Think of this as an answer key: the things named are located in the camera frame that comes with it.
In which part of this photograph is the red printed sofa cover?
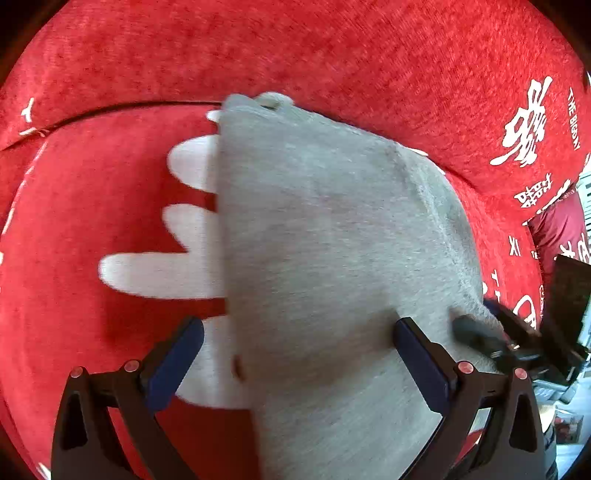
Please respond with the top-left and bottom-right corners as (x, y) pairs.
(0, 0), (591, 480)

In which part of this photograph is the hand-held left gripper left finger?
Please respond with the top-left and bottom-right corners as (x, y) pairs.
(51, 315), (205, 480)

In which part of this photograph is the grey knit garment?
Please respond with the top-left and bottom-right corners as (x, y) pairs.
(217, 92), (506, 480)

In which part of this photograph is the dark red printed pillow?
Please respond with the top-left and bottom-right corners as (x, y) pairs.
(526, 187), (591, 296)

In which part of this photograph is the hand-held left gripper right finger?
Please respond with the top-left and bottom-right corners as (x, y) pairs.
(392, 316), (549, 480)

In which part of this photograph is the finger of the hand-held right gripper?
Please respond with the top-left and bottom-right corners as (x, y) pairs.
(452, 315), (509, 360)
(483, 299), (541, 345)

